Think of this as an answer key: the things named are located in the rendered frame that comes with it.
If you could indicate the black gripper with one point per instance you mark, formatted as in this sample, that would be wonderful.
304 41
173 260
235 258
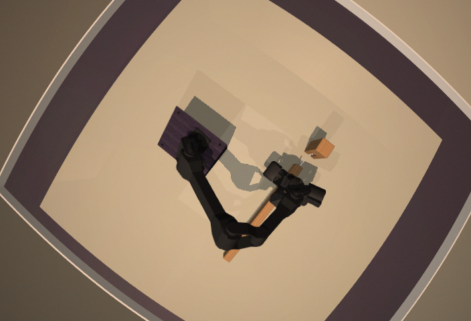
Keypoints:
275 173

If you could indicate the brown wooden post with slot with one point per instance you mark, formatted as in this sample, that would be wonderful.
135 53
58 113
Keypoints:
319 148

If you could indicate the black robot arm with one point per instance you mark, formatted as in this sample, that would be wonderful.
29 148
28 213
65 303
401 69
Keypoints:
226 230

